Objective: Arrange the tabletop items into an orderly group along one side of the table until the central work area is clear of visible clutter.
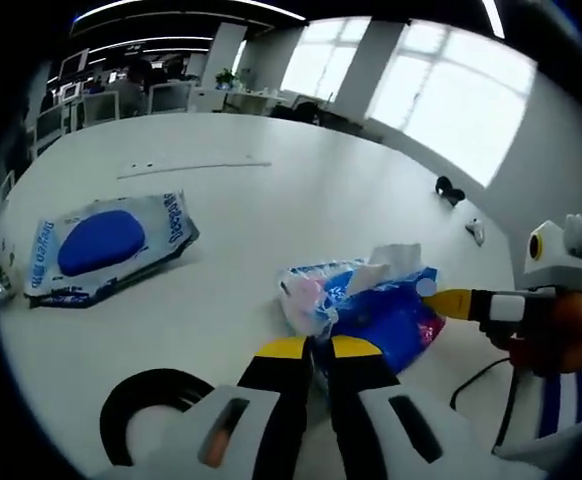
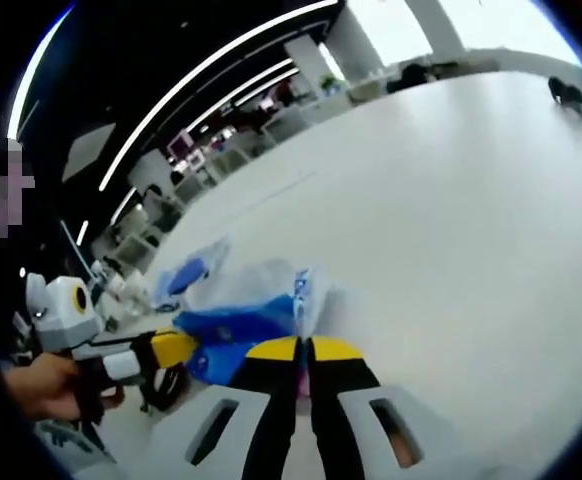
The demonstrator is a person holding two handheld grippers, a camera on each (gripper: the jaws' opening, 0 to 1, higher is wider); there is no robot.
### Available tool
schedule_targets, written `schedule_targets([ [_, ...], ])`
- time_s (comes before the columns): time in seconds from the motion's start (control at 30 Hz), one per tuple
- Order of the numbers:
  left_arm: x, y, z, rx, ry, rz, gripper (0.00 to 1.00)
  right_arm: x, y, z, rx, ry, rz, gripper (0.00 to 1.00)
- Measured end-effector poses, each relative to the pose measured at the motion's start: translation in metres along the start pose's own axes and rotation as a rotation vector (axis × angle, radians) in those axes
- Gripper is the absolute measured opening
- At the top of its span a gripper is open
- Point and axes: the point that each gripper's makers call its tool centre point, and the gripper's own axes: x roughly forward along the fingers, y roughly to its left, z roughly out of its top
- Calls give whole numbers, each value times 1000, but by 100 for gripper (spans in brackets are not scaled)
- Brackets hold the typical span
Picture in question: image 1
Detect blue wet wipes pack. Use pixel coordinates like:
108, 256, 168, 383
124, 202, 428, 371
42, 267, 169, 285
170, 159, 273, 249
23, 188, 201, 310

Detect short ceiling light strip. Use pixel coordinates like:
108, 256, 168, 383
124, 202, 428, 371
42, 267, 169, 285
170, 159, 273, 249
480, 0, 505, 39

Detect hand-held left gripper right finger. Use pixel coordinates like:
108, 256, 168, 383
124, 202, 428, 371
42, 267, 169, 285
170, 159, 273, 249
326, 335, 550, 480

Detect purple monitor screen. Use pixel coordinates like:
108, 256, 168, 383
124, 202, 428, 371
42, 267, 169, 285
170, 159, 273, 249
60, 49, 90, 79

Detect white table strip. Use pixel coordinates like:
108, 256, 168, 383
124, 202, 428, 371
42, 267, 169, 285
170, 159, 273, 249
115, 158, 273, 180

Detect wide window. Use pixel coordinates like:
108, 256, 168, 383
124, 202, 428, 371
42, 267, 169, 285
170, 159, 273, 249
370, 22, 538, 189

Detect small black object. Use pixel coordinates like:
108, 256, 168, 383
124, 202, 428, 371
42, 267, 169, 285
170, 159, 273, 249
434, 175, 466, 207

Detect small white object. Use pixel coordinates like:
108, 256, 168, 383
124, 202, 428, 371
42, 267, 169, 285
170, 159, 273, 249
464, 218, 488, 247

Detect white office chair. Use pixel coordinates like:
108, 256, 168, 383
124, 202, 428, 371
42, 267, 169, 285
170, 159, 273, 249
149, 82, 194, 116
34, 107, 65, 152
81, 92, 121, 127

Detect long curved ceiling light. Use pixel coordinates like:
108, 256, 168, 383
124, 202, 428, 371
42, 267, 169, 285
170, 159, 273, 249
70, 0, 308, 27

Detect narrow window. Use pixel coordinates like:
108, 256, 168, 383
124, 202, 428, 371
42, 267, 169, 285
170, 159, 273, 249
280, 19, 373, 109

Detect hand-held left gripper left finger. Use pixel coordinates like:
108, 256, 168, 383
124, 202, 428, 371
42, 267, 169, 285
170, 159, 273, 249
93, 335, 315, 480

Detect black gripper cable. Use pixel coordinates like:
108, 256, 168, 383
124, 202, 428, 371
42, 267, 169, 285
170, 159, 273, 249
449, 355, 525, 454

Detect white counter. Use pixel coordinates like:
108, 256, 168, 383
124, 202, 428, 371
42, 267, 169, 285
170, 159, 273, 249
225, 89, 293, 114

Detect blue tissue pack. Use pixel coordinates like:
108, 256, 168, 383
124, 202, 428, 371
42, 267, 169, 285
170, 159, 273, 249
276, 242, 448, 375

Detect person's right hand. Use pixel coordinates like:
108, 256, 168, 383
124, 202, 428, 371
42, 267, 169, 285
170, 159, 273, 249
488, 291, 582, 377

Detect dark office chair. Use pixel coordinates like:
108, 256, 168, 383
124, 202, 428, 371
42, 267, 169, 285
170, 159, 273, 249
293, 99, 323, 124

